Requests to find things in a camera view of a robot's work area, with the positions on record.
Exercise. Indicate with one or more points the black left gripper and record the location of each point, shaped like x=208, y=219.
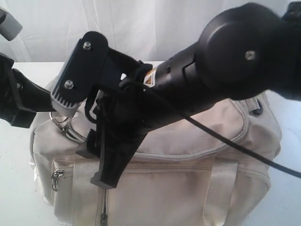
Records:
x=20, y=98

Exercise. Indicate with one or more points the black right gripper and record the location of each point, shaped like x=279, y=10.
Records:
x=117, y=136

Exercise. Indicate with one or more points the beige fabric duffel bag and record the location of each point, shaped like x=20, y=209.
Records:
x=180, y=176

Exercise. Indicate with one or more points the white backdrop curtain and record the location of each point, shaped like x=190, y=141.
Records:
x=148, y=30

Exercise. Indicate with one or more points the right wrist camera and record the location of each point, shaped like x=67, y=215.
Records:
x=92, y=66

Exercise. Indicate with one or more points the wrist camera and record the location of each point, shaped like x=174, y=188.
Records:
x=9, y=26
x=92, y=66

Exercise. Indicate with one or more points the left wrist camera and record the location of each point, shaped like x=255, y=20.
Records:
x=9, y=26

